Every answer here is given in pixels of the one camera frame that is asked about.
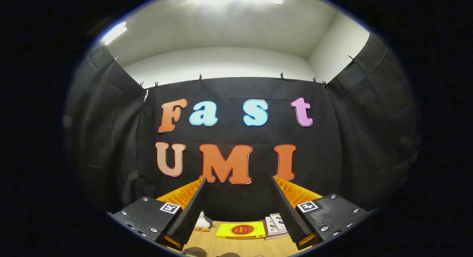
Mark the stack of white booklets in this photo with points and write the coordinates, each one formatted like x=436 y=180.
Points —
x=275 y=225

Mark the brown shoe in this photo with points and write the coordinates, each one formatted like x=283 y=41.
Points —
x=194 y=252
x=228 y=254

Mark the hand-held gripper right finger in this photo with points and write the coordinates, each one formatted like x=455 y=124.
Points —
x=290 y=216

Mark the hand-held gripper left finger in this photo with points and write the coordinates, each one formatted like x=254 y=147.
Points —
x=190 y=216

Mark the yellow book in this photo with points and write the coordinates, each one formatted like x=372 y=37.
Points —
x=240 y=230

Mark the penguin plush toy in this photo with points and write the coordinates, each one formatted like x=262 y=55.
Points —
x=202 y=222

